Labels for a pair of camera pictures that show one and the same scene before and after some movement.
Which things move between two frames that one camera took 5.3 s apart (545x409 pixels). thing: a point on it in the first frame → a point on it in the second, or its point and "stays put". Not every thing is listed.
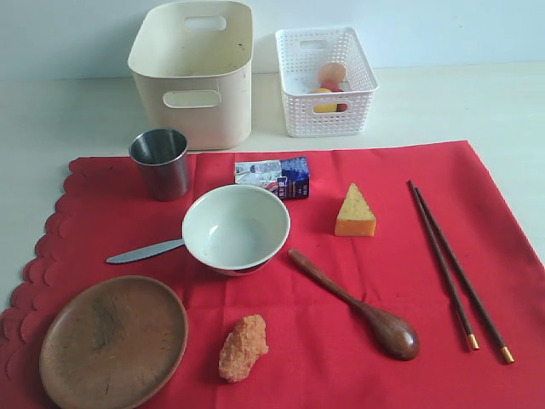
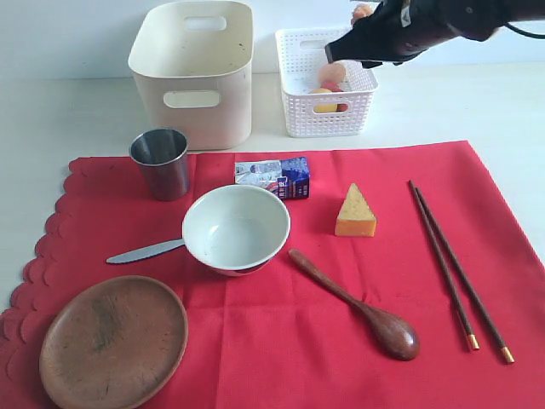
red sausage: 334,86 stays put
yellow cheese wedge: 355,217 stays put
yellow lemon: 324,107 stays put
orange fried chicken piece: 243,345 → 361,11
